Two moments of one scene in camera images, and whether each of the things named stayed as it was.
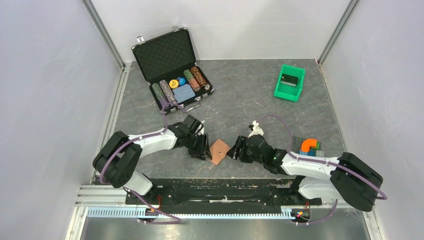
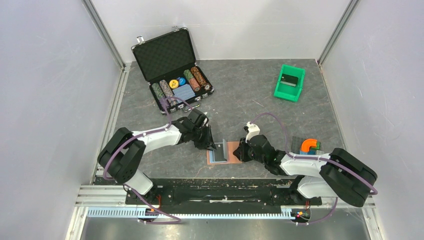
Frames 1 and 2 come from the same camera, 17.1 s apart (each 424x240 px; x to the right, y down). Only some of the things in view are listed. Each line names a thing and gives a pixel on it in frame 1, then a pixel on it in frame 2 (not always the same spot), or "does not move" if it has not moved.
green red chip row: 192,81 does not move
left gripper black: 203,151 -> 208,142
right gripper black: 234,152 does not move
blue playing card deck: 183,93 does not move
